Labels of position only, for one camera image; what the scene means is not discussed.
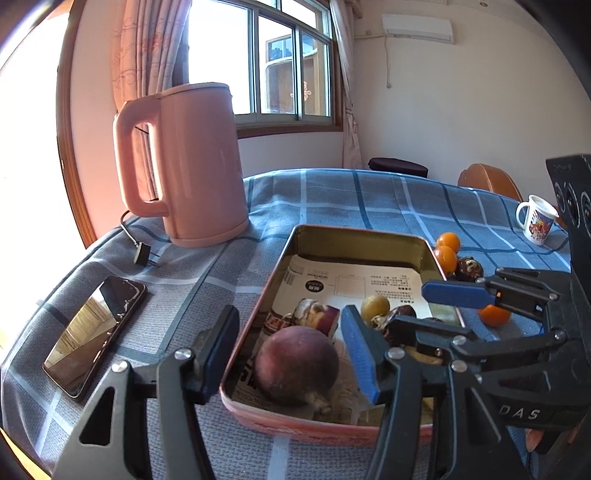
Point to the dark brown knobby fruit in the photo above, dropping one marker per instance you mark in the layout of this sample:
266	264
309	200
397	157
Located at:
470	269

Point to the pale tied curtain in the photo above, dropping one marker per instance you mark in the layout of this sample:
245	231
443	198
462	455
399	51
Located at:
351	138

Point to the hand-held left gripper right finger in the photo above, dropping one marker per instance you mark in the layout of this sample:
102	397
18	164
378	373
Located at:
360	355

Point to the blue plaid tablecloth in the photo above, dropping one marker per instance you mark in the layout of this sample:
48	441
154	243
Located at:
323	198

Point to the dark purple round fruit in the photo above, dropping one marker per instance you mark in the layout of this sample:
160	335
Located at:
295	364

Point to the orange leather chair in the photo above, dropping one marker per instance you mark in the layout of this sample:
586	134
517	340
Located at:
485	177

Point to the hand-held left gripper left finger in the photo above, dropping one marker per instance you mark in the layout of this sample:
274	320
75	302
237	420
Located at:
210	369

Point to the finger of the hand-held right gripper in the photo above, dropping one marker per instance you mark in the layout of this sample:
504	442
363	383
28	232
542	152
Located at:
411	330
455	293

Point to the metal tin box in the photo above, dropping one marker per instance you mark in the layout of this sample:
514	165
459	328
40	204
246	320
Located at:
360	244

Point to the pink electric kettle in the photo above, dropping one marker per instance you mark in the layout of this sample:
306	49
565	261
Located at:
194	161

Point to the wooden door frame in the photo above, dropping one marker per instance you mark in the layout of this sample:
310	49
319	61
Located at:
69	138

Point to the dark brown dried fruit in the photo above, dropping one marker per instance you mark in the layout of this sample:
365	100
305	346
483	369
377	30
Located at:
401	311

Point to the white air conditioner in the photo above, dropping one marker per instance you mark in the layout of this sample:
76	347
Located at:
415	25

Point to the sliding glass window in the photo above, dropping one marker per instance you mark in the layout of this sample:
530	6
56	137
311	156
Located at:
221	55

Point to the orange tangerine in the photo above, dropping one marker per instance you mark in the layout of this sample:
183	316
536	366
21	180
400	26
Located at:
449	241
444	261
494	317

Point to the pink patterned curtain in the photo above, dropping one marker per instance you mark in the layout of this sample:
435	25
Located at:
138	46

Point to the black smartphone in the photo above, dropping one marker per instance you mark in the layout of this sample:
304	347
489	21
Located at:
92	332

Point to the dark round stool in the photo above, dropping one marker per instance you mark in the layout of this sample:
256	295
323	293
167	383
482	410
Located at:
397	166

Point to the yellow-green round fruit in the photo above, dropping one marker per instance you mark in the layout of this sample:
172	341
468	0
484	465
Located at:
375	307

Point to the red window sticker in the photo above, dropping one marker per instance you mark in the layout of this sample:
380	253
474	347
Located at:
305	90

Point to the printed paper sheet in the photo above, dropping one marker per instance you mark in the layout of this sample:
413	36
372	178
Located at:
360	281

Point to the white printed mug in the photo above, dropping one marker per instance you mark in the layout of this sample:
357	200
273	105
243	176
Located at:
538	226

